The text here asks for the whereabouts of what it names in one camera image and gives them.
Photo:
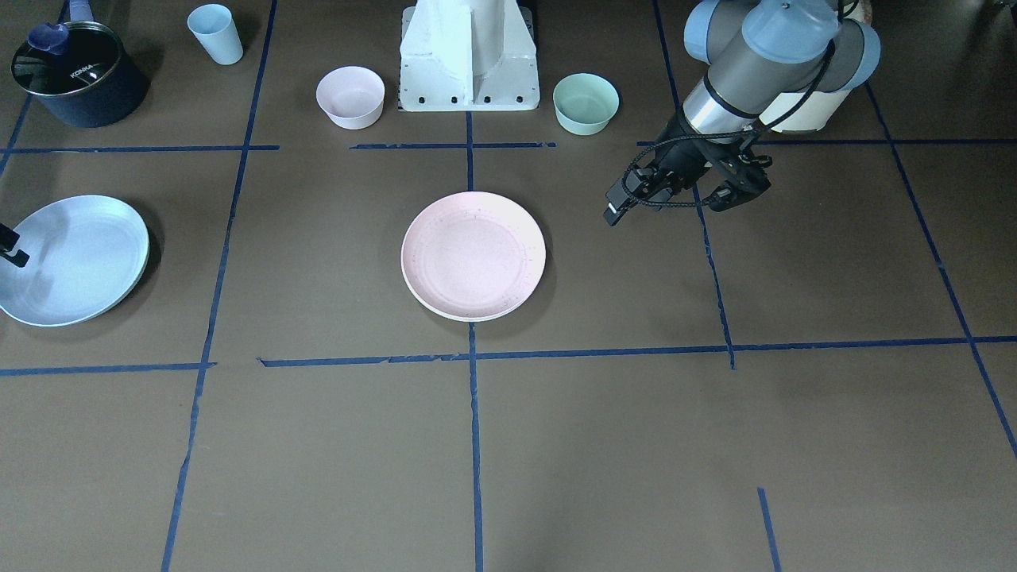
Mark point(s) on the light blue cup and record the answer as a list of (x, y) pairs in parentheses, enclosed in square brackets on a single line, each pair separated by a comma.
[(214, 27)]

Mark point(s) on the green bowl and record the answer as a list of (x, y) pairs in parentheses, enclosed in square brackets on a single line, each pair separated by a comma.
[(585, 103)]

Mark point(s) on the cream toaster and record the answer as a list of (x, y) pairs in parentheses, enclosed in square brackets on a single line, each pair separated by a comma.
[(816, 111)]

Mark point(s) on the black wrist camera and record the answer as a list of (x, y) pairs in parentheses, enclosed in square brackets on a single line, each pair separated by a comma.
[(636, 195)]

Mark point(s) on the pink plate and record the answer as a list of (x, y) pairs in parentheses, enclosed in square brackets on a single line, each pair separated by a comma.
[(473, 256)]

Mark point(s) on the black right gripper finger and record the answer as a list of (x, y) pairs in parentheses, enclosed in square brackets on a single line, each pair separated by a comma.
[(9, 250)]

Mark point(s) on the dark blue pot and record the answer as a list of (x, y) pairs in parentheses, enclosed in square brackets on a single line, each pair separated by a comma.
[(79, 70)]

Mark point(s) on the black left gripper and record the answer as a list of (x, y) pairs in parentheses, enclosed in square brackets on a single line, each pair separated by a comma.
[(682, 151)]

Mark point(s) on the white camera post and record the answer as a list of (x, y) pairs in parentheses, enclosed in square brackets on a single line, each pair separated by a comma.
[(468, 56)]

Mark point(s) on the pink bowl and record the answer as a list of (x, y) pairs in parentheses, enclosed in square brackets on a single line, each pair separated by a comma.
[(352, 97)]

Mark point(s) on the blue plate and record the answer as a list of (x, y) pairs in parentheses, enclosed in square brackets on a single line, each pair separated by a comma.
[(86, 254)]

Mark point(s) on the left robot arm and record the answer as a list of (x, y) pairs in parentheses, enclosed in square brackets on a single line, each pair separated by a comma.
[(755, 51)]

